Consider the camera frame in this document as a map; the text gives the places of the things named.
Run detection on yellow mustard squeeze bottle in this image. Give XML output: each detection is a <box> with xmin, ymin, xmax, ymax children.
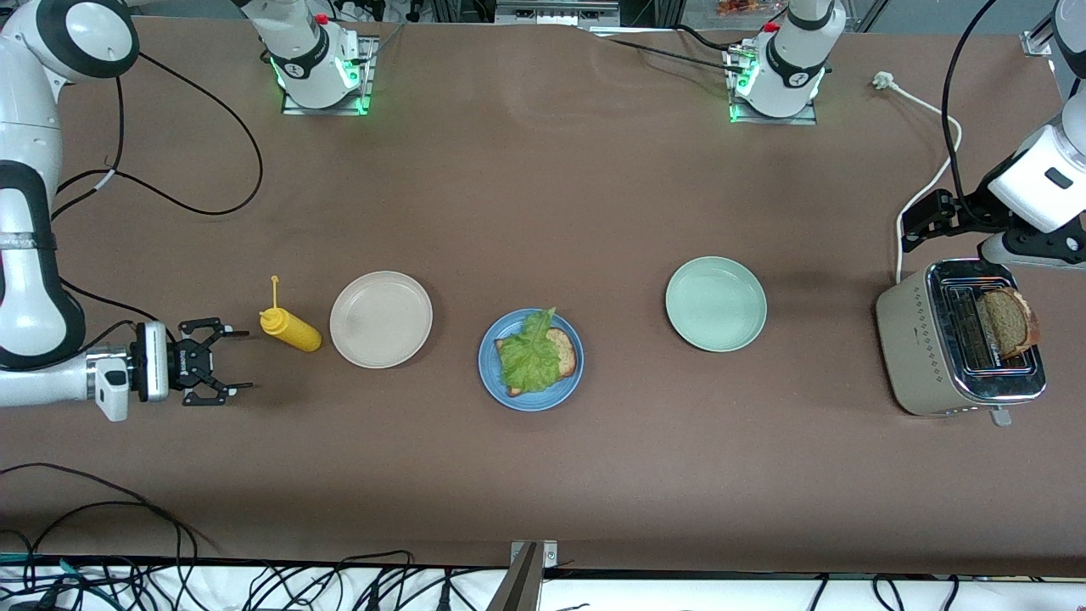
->
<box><xmin>259</xmin><ymin>275</ymin><xmax>323</xmax><ymax>353</ymax></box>

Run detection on green lettuce leaf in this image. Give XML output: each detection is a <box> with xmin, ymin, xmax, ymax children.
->
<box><xmin>499</xmin><ymin>307</ymin><xmax>565</xmax><ymax>394</ymax></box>

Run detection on brown bread slice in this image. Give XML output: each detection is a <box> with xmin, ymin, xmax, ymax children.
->
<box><xmin>495</xmin><ymin>328</ymin><xmax>580</xmax><ymax>398</ymax></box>
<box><xmin>982</xmin><ymin>287</ymin><xmax>1041</xmax><ymax>358</ymax></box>

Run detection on beige plate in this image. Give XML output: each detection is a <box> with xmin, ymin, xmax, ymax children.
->
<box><xmin>329</xmin><ymin>271</ymin><xmax>434</xmax><ymax>369</ymax></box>

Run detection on pale green plate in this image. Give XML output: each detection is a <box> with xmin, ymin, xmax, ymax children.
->
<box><xmin>665</xmin><ymin>256</ymin><xmax>768</xmax><ymax>353</ymax></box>

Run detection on blue plate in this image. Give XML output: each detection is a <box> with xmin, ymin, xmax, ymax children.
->
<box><xmin>478</xmin><ymin>308</ymin><xmax>585</xmax><ymax>412</ymax></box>

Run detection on beige chrome toaster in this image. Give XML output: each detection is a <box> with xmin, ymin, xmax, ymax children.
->
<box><xmin>875</xmin><ymin>259</ymin><xmax>1047</xmax><ymax>425</ymax></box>

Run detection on grey power strip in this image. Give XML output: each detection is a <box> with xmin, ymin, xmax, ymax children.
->
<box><xmin>495</xmin><ymin>0</ymin><xmax>622</xmax><ymax>28</ymax></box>

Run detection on white toaster power cable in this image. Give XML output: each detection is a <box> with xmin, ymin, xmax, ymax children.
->
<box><xmin>874</xmin><ymin>72</ymin><xmax>964</xmax><ymax>285</ymax></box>

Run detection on aluminium corner bracket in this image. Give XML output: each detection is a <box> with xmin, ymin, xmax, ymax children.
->
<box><xmin>1021</xmin><ymin>0</ymin><xmax>1061</xmax><ymax>59</ymax></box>

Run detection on thin black loose cable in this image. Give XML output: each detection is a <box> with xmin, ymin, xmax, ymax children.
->
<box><xmin>0</xmin><ymin>462</ymin><xmax>213</xmax><ymax>561</ymax></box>

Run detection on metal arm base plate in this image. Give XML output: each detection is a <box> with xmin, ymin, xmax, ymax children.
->
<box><xmin>280</xmin><ymin>36</ymin><xmax>378</xmax><ymax>115</ymax></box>
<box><xmin>725</xmin><ymin>47</ymin><xmax>817</xmax><ymax>126</ymax></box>

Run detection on black base power cable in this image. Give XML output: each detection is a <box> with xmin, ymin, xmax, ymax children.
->
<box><xmin>590</xmin><ymin>24</ymin><xmax>747</xmax><ymax>73</ymax></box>

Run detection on aluminium profile post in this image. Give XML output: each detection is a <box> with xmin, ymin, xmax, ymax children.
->
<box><xmin>488</xmin><ymin>541</ymin><xmax>558</xmax><ymax>611</ymax></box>

